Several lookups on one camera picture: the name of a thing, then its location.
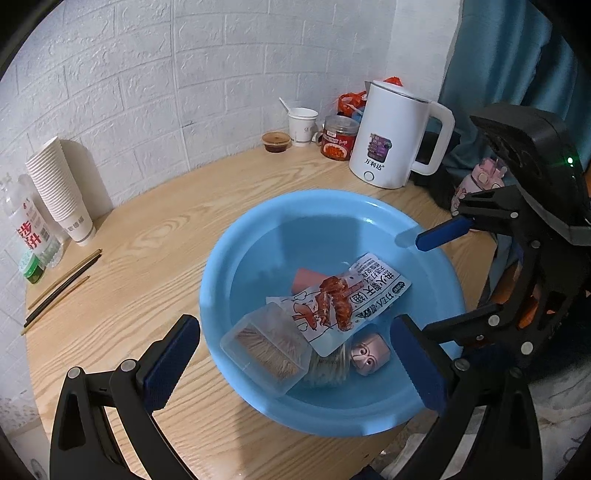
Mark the pink cylinder case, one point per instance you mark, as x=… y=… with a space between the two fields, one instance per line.
x=309 y=279

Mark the black cloth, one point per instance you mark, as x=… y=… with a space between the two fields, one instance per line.
x=441 y=184

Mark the white electric kettle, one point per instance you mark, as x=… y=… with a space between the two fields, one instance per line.
x=388 y=134

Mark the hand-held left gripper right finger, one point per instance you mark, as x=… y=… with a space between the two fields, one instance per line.
x=415 y=364

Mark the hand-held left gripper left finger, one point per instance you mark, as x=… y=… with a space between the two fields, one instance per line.
x=173 y=364

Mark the stack of white paper cups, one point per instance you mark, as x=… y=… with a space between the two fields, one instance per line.
x=60 y=194

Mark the printed snack packet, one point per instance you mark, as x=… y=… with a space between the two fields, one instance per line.
x=332 y=300

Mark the glass jar with red label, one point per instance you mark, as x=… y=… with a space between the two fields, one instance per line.
x=339 y=143

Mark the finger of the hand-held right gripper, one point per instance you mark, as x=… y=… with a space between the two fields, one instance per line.
x=443 y=233
x=489 y=318

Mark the white plastic spoon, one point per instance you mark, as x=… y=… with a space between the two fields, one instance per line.
x=284 y=104

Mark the wooden desk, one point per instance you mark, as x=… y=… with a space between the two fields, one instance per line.
x=152 y=258

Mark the blue curtain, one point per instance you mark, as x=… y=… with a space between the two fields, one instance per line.
x=508 y=55

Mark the blue plastic basin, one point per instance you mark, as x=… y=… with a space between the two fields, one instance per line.
x=286 y=240

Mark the person's dark clothing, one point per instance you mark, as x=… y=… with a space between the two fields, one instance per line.
x=572 y=350

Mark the clear toothpick box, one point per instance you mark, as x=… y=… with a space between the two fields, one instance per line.
x=263 y=346

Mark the pink cartoon bottle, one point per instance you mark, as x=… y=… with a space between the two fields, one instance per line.
x=485 y=177

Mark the brown sauce cup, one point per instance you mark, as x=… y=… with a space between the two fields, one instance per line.
x=276 y=142

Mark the clear plastic water bottle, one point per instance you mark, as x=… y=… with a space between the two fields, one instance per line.
x=30 y=230

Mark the red plastic bag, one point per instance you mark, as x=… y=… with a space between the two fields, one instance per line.
x=348 y=101

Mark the small pink face toy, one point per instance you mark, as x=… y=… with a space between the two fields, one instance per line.
x=369 y=353

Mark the bag of cotton swabs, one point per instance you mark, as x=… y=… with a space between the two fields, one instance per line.
x=328 y=371

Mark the white paper cup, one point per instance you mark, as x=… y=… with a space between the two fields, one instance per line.
x=302 y=127

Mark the green air freshener jar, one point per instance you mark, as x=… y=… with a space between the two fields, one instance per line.
x=32 y=272

